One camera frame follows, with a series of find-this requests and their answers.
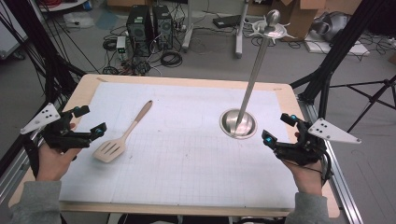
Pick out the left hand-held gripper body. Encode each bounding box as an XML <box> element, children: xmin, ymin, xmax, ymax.
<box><xmin>20</xmin><ymin>102</ymin><xmax>93</xmax><ymax>154</ymax></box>

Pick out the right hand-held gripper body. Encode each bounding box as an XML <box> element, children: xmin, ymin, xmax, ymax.
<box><xmin>273</xmin><ymin>117</ymin><xmax>362</xmax><ymax>166</ymax></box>

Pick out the beige slotted spatula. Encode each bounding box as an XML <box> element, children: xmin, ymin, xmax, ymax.
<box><xmin>92</xmin><ymin>100</ymin><xmax>154</xmax><ymax>163</ymax></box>

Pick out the silver metal utensil stand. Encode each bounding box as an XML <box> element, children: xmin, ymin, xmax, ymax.
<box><xmin>219</xmin><ymin>8</ymin><xmax>297</xmax><ymax>140</ymax></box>

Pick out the person's left hand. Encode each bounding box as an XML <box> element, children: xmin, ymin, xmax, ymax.
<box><xmin>35</xmin><ymin>122</ymin><xmax>84</xmax><ymax>182</ymax></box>

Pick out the person's right hand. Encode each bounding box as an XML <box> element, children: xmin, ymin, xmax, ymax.
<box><xmin>280</xmin><ymin>132</ymin><xmax>325</xmax><ymax>197</ymax></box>

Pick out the small white electronic box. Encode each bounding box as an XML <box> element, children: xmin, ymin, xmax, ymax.
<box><xmin>115</xmin><ymin>35</ymin><xmax>128</xmax><ymax>54</ymax></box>

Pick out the white grid mat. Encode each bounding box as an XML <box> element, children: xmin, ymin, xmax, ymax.
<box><xmin>58</xmin><ymin>81</ymin><xmax>300</xmax><ymax>209</ymax></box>

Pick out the black tripod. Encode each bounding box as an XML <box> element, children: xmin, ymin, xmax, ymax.
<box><xmin>329</xmin><ymin>74</ymin><xmax>396</xmax><ymax>134</ymax></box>

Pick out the clear plastic bag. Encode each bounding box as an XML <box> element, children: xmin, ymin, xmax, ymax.
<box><xmin>63</xmin><ymin>11</ymin><xmax>95</xmax><ymax>30</ymax></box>

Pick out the flat white board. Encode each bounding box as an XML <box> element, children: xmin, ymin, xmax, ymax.
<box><xmin>304</xmin><ymin>31</ymin><xmax>372</xmax><ymax>58</ymax></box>

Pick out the white stand leg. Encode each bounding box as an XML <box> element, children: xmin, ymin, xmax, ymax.
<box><xmin>181</xmin><ymin>0</ymin><xmax>196</xmax><ymax>53</ymax></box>
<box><xmin>234</xmin><ymin>0</ymin><xmax>250</xmax><ymax>59</ymax></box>

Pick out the black computer tower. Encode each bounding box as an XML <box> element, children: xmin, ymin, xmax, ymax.
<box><xmin>151</xmin><ymin>4</ymin><xmax>174</xmax><ymax>51</ymax></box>
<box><xmin>125</xmin><ymin>5</ymin><xmax>154</xmax><ymax>58</ymax></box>

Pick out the brown cardboard box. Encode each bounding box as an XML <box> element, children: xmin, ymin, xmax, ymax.
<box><xmin>270</xmin><ymin>0</ymin><xmax>329</xmax><ymax>42</ymax></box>

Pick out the grey rounded device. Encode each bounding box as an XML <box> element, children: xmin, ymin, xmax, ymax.
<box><xmin>312</xmin><ymin>11</ymin><xmax>352</xmax><ymax>43</ymax></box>

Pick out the white cabinet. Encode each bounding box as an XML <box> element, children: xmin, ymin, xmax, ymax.
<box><xmin>0</xmin><ymin>0</ymin><xmax>30</xmax><ymax>61</ymax></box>

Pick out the flat black box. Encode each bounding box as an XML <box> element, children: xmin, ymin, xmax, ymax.
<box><xmin>212</xmin><ymin>14</ymin><xmax>248</xmax><ymax>30</ymax></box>

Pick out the aluminium table rail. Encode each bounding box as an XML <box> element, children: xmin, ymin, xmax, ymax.
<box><xmin>0</xmin><ymin>102</ymin><xmax>64</xmax><ymax>204</ymax></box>
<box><xmin>297</xmin><ymin>95</ymin><xmax>364</xmax><ymax>224</ymax></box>

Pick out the black frame strut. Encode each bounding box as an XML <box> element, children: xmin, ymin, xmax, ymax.
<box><xmin>2</xmin><ymin>0</ymin><xmax>87</xmax><ymax>108</ymax></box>
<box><xmin>290</xmin><ymin>0</ymin><xmax>389</xmax><ymax>105</ymax></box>

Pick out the coiled black cable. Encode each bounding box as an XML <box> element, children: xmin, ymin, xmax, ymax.
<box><xmin>160</xmin><ymin>49</ymin><xmax>184</xmax><ymax>68</ymax></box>

